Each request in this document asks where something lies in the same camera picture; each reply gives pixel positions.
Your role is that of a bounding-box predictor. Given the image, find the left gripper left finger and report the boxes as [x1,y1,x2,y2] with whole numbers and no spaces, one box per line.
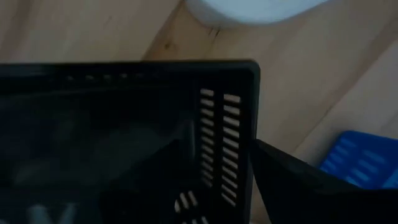
[0,139,197,224]

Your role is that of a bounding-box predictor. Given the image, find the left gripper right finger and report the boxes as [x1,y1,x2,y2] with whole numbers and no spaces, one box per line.
[249,139,398,224]

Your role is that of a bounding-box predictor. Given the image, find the blue slotted plastic basket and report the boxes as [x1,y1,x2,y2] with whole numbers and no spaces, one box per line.
[318,129,398,190]

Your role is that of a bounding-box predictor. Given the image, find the black slotted plastic basket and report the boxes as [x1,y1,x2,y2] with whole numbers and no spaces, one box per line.
[0,59,261,224]

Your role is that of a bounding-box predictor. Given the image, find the white plastic basket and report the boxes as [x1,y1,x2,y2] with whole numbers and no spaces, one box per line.
[183,0,331,27]

